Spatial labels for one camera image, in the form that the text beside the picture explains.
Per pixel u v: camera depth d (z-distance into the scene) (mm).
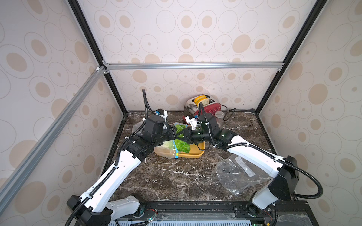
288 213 731
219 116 979
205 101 1000
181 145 673
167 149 706
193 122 686
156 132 509
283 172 413
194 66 942
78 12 687
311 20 716
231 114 1100
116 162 428
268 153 466
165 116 625
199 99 1000
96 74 834
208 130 555
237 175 856
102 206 391
